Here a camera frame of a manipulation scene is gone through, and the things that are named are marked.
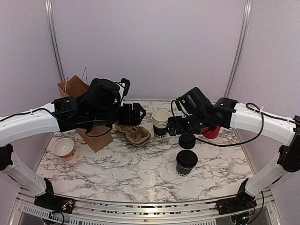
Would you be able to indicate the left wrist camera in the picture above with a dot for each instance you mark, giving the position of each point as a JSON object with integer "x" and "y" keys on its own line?
{"x": 124, "y": 86}

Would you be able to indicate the red cylindrical holder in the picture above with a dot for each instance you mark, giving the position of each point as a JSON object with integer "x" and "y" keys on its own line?
{"x": 210, "y": 134}

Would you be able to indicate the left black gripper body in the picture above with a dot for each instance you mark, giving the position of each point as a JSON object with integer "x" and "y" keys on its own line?
{"x": 105, "y": 116}

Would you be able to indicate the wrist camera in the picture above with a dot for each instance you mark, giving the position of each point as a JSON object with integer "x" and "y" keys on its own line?
{"x": 194, "y": 102}
{"x": 124, "y": 86}

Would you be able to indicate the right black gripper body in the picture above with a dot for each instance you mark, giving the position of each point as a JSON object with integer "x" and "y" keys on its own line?
{"x": 197, "y": 122}

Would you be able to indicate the cardboard cup carrier tray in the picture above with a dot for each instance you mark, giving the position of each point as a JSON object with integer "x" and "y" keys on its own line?
{"x": 137, "y": 135}

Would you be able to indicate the brown paper bag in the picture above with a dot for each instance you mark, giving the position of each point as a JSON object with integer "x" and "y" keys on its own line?
{"x": 74, "y": 87}

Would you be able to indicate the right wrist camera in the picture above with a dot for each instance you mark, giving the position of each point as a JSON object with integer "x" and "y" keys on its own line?
{"x": 194, "y": 102}

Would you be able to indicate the black takeout coffee cup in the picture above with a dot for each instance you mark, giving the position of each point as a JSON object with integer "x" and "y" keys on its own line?
{"x": 181, "y": 171}

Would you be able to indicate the stack of paper cups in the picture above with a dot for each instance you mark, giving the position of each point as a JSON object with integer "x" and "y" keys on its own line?
{"x": 160, "y": 120}

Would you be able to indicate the left aluminium frame post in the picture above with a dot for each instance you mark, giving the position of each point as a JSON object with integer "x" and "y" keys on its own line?
{"x": 53, "y": 38}

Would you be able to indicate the aluminium frame post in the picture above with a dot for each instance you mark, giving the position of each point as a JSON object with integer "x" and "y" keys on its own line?
{"x": 240, "y": 47}
{"x": 53, "y": 38}

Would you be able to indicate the right aluminium frame post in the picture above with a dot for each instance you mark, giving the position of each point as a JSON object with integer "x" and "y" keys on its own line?
{"x": 240, "y": 47}

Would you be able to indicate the black cup lid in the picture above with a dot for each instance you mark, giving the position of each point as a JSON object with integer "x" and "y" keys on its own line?
{"x": 186, "y": 159}

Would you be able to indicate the orange white bowl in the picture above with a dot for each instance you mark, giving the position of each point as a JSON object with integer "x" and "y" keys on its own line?
{"x": 64, "y": 148}

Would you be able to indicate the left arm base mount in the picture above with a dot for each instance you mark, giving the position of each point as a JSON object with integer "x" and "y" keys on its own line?
{"x": 51, "y": 201}

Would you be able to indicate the stack of black lids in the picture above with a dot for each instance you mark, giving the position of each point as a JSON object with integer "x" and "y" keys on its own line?
{"x": 187, "y": 141}

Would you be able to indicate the aluminium front rail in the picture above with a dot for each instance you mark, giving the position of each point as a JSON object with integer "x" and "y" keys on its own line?
{"x": 97, "y": 212}

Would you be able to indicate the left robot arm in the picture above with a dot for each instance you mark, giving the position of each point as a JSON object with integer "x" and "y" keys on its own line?
{"x": 22, "y": 125}

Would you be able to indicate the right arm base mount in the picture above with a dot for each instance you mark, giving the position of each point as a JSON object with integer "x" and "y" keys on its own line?
{"x": 242, "y": 201}

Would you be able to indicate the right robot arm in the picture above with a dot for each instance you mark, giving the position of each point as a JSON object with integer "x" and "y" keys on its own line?
{"x": 285, "y": 130}

